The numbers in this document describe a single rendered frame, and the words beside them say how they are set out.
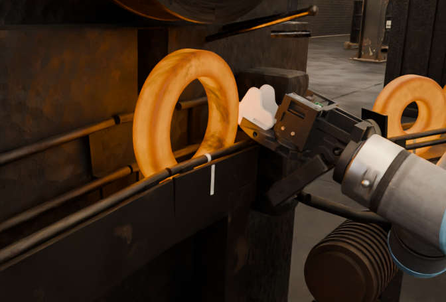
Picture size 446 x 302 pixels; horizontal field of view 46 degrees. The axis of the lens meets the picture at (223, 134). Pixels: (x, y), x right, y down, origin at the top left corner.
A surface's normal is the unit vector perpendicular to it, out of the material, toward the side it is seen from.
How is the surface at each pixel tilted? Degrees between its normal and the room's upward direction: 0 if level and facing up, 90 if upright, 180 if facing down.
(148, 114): 74
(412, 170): 37
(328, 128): 90
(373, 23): 90
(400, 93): 90
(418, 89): 90
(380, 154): 41
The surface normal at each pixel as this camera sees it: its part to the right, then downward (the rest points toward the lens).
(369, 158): -0.29, -0.36
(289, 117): -0.56, 0.18
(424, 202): -0.44, -0.11
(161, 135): 0.83, 0.17
